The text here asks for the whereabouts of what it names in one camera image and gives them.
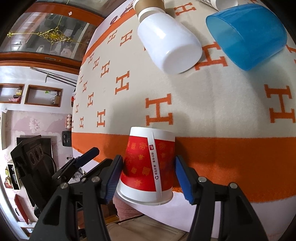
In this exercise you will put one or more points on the wooden glass sliding door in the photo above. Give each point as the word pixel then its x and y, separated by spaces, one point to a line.
pixel 54 34

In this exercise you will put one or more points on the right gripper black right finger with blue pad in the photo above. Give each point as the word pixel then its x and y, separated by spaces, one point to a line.
pixel 208 203

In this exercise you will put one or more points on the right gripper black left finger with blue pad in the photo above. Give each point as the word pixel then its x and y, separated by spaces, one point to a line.
pixel 59 218

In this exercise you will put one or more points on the red white paper cup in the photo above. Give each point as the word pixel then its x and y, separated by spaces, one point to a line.
pixel 148 167

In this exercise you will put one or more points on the brown sleeve paper cup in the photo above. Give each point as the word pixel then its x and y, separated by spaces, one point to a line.
pixel 145 8

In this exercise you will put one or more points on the grey checkered paper cup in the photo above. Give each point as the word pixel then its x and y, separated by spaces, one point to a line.
pixel 220 5

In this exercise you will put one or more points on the orange beige H-pattern blanket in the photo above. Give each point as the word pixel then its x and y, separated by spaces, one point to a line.
pixel 230 125

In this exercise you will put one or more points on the blue translucent plastic cup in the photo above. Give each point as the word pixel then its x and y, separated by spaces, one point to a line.
pixel 248 34

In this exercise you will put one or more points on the wall niche shelf upper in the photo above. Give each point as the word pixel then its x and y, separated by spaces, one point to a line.
pixel 11 93

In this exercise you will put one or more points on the wall niche shelf lower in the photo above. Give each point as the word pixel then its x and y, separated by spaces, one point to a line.
pixel 43 96

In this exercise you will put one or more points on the wall niche shelf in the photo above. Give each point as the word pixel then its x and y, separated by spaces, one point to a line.
pixel 11 93
pixel 43 96

